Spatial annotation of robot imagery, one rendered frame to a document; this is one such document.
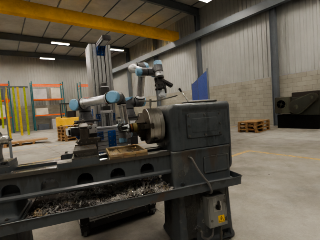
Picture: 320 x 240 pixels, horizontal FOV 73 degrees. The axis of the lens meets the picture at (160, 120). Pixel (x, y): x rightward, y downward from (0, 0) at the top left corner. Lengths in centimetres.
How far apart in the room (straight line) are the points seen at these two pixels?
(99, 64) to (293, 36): 1051
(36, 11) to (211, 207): 1183
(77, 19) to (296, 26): 1060
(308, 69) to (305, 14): 243
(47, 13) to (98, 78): 1020
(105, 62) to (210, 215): 199
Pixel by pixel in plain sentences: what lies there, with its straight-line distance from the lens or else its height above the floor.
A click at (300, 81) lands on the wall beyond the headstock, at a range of 1178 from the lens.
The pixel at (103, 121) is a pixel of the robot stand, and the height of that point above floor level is 113.
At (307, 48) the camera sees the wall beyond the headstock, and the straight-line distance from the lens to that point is 1191.
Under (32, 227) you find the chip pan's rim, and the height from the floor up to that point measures 54.
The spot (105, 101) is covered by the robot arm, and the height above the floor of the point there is 134.
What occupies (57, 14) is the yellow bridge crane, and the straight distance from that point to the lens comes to 1283.
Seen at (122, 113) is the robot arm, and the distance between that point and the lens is 221.
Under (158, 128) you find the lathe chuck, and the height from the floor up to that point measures 107.
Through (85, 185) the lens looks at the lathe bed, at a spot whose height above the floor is 70.
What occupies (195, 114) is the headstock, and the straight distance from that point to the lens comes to 184.
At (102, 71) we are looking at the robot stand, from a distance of 270.
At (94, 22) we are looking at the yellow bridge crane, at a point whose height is 616.
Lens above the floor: 123
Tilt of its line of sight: 3 degrees down
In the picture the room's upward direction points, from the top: 4 degrees counter-clockwise
